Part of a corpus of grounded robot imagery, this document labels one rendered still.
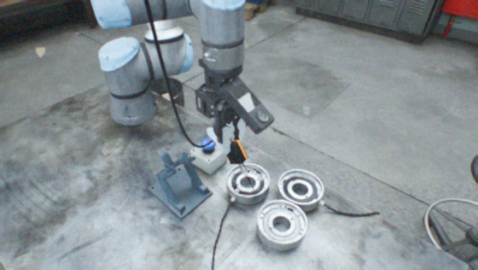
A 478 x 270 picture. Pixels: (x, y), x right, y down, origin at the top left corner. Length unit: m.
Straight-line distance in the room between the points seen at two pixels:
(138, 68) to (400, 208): 1.55
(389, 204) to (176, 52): 1.44
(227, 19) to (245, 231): 0.44
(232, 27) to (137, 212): 0.47
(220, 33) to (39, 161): 0.66
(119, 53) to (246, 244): 0.60
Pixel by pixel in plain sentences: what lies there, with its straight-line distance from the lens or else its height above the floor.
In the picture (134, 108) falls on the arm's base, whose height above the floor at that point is 0.85.
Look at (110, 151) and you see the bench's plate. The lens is 0.93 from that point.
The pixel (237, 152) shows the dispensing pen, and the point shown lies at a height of 0.94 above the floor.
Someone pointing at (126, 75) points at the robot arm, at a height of 0.96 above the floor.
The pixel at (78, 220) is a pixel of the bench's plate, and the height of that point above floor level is 0.80.
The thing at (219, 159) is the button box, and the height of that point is 0.83.
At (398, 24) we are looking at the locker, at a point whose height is 0.17.
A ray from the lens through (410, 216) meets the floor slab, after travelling 1.93.
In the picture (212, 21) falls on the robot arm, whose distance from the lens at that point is 0.50.
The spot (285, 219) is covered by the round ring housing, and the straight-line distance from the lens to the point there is 0.69.
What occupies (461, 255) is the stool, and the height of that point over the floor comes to 0.16.
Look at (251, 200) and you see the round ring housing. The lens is 0.71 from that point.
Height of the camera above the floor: 1.39
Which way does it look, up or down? 40 degrees down
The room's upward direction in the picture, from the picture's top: straight up
